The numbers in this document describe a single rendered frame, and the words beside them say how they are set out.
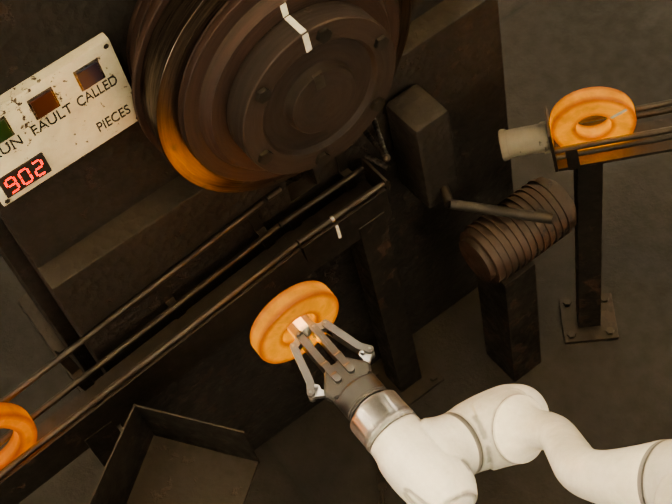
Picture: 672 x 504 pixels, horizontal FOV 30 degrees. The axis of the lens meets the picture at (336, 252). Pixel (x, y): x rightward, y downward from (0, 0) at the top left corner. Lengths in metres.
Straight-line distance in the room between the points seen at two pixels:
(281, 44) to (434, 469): 0.64
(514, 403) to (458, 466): 0.14
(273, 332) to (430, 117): 0.53
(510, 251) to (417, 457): 0.71
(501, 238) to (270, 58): 0.79
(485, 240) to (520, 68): 1.06
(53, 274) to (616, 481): 1.04
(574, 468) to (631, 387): 1.27
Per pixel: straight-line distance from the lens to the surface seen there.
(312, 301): 1.95
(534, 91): 3.33
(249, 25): 1.79
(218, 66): 1.80
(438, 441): 1.82
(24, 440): 2.24
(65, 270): 2.12
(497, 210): 2.39
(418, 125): 2.24
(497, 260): 2.40
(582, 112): 2.29
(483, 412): 1.87
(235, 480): 2.14
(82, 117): 1.95
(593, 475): 1.54
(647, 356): 2.87
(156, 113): 1.83
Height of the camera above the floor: 2.50
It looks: 54 degrees down
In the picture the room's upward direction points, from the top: 16 degrees counter-clockwise
